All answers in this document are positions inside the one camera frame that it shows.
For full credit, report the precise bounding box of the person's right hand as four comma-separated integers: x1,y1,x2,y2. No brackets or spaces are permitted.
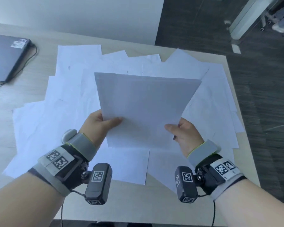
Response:
164,117,205,159

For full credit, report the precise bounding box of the person's left hand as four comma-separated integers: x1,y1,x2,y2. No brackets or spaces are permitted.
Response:
79,110,124,149

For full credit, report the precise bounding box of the stack of white sheets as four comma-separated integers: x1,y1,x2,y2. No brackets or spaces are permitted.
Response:
94,73,202,149

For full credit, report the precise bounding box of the person's right forearm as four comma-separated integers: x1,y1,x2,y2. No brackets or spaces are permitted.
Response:
214,178,284,227

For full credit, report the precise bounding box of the light wooden table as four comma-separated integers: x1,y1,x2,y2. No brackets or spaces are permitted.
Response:
0,22,262,227

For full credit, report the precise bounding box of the grey closed laptop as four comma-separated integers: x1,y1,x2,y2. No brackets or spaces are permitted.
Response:
0,33,33,83

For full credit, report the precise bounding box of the white pillar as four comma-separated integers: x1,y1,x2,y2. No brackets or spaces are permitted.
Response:
229,0,275,40

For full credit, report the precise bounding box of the grey office chair base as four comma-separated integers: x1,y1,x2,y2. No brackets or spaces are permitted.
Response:
260,10,278,31

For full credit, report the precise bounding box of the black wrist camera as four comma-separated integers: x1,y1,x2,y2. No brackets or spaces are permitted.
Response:
85,163,113,206
175,166,199,203

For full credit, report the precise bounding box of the thin camera cable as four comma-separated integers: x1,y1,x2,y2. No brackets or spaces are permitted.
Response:
60,189,87,227
198,192,216,227

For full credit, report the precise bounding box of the black laptop cable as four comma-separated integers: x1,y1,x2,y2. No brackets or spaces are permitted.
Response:
0,44,38,90

